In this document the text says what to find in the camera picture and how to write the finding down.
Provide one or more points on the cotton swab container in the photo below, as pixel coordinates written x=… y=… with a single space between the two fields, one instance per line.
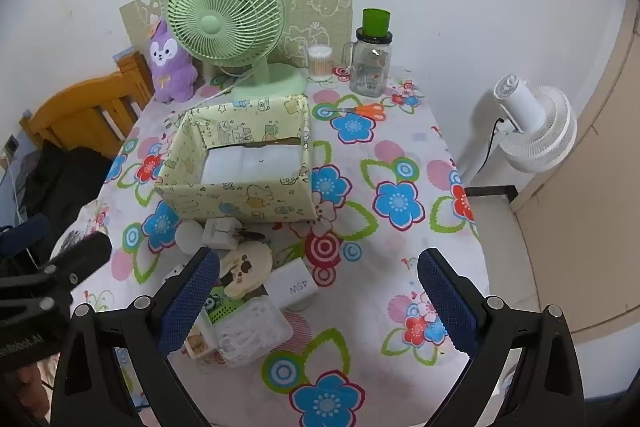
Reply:
x=320 y=64

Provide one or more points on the green perforated box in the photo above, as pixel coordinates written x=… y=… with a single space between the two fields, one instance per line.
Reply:
x=222 y=307

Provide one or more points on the white printed bag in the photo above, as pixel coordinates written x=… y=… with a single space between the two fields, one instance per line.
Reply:
x=75 y=234

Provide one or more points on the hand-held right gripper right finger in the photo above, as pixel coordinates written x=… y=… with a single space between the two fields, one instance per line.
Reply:
x=447 y=307

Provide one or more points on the glass mug jar green lid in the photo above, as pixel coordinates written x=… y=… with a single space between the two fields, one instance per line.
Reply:
x=367 y=67

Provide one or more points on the purple plush toy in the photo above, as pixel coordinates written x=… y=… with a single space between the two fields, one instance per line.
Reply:
x=167 y=72

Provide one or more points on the green desk fan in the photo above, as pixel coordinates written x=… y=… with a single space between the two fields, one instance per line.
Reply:
x=210 y=24

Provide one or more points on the clear floss pick box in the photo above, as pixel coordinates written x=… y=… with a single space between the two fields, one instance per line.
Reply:
x=250 y=332

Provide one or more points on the white plug adapter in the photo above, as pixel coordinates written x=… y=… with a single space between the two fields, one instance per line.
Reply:
x=217 y=234

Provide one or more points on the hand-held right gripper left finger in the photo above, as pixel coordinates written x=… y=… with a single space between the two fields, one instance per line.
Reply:
x=192 y=297

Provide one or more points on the black clothing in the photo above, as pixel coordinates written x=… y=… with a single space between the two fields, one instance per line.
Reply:
x=65 y=187

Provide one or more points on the white round object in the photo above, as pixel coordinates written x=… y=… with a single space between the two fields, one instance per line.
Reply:
x=189 y=237

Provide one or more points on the cream bear shaped case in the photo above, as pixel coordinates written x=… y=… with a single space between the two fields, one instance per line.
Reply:
x=245 y=264

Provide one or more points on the white charger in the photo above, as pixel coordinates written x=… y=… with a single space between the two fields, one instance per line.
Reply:
x=292 y=284

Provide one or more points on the yellow printed storage box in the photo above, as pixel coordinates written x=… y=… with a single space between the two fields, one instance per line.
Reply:
x=250 y=202

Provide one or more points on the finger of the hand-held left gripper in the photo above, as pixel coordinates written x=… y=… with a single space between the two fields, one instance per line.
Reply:
x=85 y=252
x=25 y=234

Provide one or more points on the white standing fan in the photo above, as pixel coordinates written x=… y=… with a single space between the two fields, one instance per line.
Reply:
x=530 y=107

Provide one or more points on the wall socket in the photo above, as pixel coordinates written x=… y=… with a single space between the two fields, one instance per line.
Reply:
x=11 y=146

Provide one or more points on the small white printed box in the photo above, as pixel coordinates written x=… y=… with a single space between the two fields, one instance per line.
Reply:
x=197 y=342

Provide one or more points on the wooden chair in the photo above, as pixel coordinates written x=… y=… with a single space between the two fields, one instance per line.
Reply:
x=75 y=102

